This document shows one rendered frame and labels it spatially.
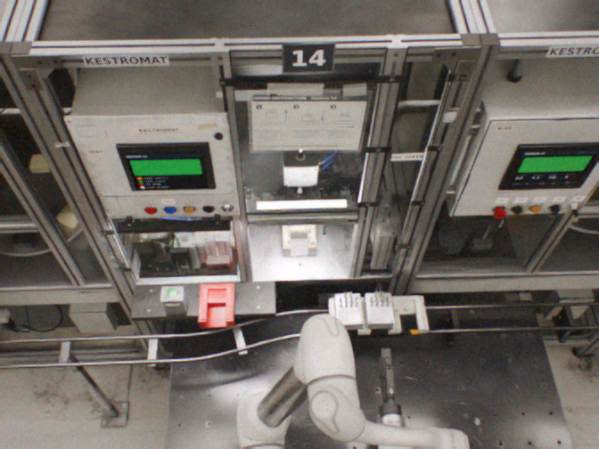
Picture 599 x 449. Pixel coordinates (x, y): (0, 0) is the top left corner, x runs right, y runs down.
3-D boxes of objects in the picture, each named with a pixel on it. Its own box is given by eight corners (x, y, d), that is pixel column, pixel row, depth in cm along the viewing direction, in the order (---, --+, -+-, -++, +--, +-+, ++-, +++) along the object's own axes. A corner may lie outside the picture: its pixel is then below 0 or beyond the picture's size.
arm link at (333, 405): (373, 437, 158) (365, 387, 165) (350, 422, 144) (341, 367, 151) (326, 447, 162) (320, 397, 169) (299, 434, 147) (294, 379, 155)
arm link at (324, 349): (233, 458, 211) (230, 395, 223) (277, 456, 216) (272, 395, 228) (313, 379, 152) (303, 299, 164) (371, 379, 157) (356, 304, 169)
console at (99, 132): (107, 226, 193) (61, 126, 154) (118, 157, 208) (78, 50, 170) (239, 223, 194) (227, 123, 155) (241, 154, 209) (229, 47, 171)
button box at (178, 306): (166, 315, 226) (160, 301, 216) (168, 297, 230) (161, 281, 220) (187, 314, 226) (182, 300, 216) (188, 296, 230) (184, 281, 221)
